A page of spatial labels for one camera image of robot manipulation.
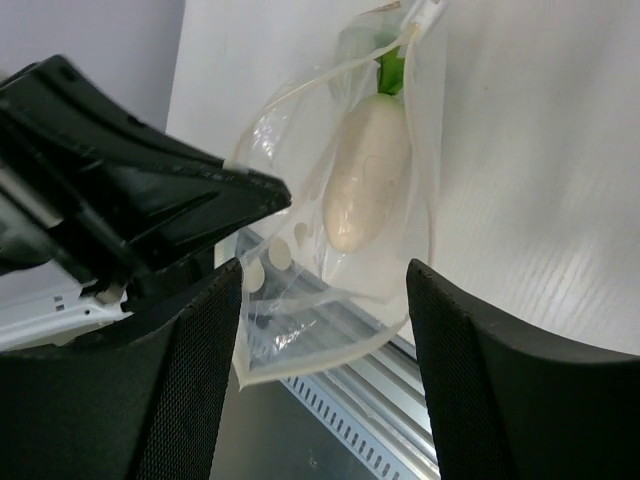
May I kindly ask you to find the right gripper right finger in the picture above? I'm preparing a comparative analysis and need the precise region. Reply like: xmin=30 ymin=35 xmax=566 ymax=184
xmin=406 ymin=259 xmax=639 ymax=479

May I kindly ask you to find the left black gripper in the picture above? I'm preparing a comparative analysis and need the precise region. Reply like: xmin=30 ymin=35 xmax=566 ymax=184
xmin=1 ymin=55 xmax=291 ymax=312

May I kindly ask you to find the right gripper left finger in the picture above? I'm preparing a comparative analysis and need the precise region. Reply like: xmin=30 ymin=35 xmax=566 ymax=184
xmin=1 ymin=260 xmax=242 ymax=479

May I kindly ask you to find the clear zip top bag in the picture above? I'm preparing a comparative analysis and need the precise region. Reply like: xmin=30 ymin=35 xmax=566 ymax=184
xmin=231 ymin=1 xmax=448 ymax=387

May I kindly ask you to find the white daikon radish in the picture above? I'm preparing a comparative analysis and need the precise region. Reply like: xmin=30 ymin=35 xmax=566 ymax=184
xmin=323 ymin=48 xmax=411 ymax=254

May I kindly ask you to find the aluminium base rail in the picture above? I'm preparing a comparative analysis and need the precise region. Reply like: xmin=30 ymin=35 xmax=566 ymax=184
xmin=279 ymin=269 xmax=436 ymax=451

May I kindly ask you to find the white slotted cable duct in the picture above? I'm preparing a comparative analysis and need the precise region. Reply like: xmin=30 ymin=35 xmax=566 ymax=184
xmin=282 ymin=375 xmax=440 ymax=479

